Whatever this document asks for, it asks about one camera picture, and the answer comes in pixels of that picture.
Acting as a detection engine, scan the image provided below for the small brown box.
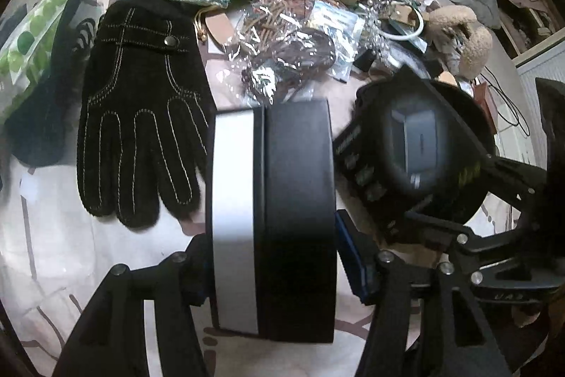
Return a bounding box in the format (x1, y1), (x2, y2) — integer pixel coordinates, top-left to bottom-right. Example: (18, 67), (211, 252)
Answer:
(474, 82), (498, 133)

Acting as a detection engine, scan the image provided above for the black cable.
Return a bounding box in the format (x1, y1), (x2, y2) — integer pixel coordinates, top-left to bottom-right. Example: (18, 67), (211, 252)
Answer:
(480, 67), (531, 136)

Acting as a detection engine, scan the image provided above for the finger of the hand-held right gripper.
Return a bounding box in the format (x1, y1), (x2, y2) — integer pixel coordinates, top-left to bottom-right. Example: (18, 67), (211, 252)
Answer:
(410, 214), (553, 304)
(486, 157), (549, 202)

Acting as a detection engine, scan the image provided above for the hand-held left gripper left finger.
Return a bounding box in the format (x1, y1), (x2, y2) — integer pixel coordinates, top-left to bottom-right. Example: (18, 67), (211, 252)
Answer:
(52, 232), (213, 377)

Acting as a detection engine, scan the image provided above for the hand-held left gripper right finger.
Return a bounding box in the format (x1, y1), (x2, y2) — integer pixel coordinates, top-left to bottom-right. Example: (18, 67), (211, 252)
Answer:
(334, 209), (509, 377)

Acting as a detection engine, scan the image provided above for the black stitched glove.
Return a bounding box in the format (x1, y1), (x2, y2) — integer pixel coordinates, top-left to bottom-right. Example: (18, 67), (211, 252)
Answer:
(77, 0), (216, 230)

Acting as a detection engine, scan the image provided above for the green dotted wet wipes pack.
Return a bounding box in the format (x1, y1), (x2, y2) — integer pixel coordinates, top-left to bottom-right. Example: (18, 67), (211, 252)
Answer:
(0, 0), (72, 96)

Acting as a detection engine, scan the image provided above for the black box with grey band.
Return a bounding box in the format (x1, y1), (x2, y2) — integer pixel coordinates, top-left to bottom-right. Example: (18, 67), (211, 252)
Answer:
(205, 96), (341, 345)

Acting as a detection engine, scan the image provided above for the white ring bracelet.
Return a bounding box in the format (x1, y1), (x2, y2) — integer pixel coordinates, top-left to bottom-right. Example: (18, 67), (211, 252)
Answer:
(383, 4), (425, 43)

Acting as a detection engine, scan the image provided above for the clear bag of brown sticks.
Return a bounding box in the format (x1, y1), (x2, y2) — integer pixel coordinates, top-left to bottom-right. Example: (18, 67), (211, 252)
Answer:
(221, 0), (338, 104)

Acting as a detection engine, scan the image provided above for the beige wooden shoehorn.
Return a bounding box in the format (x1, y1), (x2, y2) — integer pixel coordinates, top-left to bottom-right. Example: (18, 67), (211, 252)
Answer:
(204, 12), (236, 47)

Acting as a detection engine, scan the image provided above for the beige plush toy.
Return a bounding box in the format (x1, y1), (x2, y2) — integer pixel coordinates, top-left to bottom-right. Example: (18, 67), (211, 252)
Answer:
(425, 5), (494, 78)

